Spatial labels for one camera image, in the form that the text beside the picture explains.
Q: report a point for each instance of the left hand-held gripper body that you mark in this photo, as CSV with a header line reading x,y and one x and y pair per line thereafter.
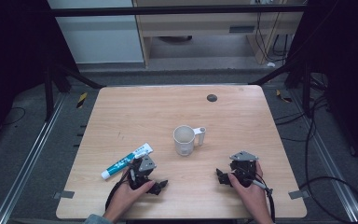
x,y
146,164

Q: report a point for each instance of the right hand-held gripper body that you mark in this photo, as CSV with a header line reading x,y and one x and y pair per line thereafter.
x,y
244,165

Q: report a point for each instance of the person's right hand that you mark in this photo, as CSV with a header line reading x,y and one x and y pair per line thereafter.
x,y
251,194

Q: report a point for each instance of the person's left hand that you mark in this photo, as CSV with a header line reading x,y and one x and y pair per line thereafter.
x,y
127,197

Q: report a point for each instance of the white and teal toothpaste tube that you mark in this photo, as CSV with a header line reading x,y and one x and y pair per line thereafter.
x,y
126,161

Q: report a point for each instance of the round grey table grommet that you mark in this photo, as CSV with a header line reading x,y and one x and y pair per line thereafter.
x,y
212,98

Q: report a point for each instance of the yellow and black tape strip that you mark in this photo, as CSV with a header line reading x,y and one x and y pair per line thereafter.
x,y
283,97
81,100

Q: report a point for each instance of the white cabinet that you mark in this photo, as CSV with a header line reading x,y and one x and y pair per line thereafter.
x,y
99,37

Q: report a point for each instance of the wooden desk with drawer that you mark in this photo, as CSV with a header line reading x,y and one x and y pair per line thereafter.
x,y
205,25

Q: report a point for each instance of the grey table bracket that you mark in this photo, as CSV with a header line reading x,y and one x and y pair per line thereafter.
x,y
299,194
64,194

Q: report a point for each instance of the silver floor rail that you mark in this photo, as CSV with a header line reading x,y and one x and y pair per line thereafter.
x,y
329,168
28,161

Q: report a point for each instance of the black metal frame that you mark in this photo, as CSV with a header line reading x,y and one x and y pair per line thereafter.
x,y
167,11

